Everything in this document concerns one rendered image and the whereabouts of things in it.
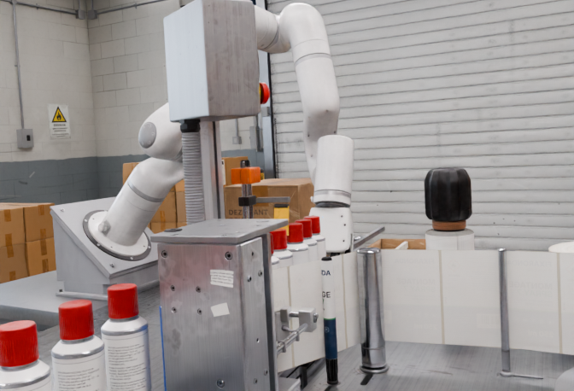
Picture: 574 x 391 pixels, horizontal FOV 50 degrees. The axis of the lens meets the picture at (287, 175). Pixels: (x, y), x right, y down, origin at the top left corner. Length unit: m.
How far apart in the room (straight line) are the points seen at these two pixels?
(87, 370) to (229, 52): 0.55
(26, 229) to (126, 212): 2.87
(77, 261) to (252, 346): 1.23
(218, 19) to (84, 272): 1.03
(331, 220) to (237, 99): 0.44
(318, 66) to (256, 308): 0.85
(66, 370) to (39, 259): 4.06
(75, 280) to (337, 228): 0.85
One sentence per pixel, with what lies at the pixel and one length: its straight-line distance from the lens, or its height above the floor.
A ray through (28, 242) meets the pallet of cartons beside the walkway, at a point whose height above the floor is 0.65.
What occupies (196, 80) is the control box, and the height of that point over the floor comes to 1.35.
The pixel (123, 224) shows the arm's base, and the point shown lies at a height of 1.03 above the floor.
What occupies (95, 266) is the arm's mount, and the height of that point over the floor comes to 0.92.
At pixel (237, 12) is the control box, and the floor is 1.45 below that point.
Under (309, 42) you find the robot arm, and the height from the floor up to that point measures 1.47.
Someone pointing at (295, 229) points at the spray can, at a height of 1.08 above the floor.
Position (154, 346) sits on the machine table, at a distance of 1.35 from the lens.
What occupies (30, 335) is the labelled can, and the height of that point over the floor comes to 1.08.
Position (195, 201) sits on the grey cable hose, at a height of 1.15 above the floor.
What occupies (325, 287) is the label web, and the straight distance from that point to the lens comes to 0.90.
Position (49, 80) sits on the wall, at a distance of 7.73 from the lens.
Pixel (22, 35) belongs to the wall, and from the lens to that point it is 7.61.
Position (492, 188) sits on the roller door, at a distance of 5.47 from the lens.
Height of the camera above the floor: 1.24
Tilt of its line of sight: 3 degrees down
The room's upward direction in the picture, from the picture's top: 3 degrees counter-clockwise
